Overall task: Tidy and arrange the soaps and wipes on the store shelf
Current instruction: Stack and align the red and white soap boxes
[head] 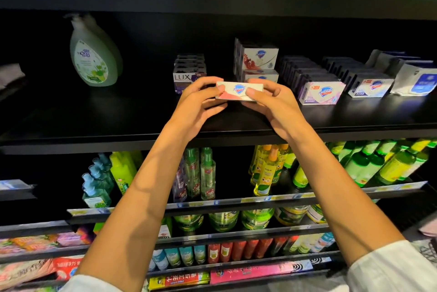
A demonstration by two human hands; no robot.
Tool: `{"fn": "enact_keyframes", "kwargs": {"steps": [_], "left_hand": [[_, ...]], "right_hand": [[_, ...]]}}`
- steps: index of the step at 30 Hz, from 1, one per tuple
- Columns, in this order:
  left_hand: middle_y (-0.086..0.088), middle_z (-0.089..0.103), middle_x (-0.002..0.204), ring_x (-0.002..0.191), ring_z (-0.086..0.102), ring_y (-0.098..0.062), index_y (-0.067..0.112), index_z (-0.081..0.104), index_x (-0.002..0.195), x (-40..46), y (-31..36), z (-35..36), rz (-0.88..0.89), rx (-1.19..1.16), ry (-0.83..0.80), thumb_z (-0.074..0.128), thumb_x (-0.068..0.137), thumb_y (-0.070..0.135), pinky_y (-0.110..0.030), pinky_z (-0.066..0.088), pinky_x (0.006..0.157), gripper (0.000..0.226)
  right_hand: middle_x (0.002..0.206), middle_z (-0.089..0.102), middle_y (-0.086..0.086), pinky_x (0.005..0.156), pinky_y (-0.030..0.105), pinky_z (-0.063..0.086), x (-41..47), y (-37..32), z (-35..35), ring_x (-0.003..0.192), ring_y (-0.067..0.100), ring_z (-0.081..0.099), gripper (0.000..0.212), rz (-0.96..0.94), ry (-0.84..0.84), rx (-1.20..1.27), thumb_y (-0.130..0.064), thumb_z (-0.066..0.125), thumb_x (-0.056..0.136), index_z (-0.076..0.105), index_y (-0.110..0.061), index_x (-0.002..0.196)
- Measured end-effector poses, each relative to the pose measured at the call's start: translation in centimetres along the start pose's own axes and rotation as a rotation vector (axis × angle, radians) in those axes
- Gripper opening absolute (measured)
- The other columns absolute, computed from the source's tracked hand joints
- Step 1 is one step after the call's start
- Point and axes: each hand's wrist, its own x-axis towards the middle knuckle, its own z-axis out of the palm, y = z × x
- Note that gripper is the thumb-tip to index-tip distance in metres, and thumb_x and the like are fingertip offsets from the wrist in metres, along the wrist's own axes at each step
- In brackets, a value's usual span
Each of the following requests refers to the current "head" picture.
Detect person's left hand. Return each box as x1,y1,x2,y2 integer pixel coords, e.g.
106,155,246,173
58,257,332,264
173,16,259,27
167,75,228,142

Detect person's right hand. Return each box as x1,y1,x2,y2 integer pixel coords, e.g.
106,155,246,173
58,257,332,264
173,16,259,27
242,78,310,143

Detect white red printed soap box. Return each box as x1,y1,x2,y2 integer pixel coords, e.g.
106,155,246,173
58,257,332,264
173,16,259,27
215,81,265,103

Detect black store shelf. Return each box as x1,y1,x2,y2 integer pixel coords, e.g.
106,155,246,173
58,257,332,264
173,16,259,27
0,0,437,292
0,179,93,292

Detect pale green pump soap bottle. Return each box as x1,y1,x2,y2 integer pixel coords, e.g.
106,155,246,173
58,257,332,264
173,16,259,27
68,14,124,88

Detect person's left forearm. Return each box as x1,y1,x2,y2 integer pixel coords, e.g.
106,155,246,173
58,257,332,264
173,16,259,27
76,128,200,292

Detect person's right forearm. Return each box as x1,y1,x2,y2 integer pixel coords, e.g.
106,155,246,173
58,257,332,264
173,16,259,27
287,128,406,267

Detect row of purple soap boxes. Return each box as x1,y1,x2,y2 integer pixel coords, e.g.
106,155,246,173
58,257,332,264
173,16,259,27
173,54,207,94

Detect row of white pink soap boxes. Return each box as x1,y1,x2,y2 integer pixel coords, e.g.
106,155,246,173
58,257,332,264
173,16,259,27
279,56,347,106

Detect row of white red soap boxes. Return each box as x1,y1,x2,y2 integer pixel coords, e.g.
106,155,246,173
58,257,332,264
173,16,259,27
234,38,280,84

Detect row of white blue soap boxes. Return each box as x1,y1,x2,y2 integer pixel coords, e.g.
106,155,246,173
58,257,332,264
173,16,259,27
324,56,396,99

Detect green lidded wipe tub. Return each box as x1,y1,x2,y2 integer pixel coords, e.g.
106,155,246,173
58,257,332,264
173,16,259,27
241,208,275,231
208,211,240,232
173,215,204,234

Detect row of white upright packs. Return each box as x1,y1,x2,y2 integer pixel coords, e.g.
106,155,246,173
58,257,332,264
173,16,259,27
365,49,437,97

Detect long pink packet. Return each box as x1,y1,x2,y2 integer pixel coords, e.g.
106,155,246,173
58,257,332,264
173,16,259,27
209,257,315,285

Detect yellow red packets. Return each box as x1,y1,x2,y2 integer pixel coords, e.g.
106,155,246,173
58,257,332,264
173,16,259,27
148,271,211,292

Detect pile of white wipe packets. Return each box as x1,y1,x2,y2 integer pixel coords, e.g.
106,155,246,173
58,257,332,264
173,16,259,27
0,63,25,89

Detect red snack packet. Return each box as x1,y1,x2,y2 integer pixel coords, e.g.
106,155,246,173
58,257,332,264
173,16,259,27
53,256,85,282

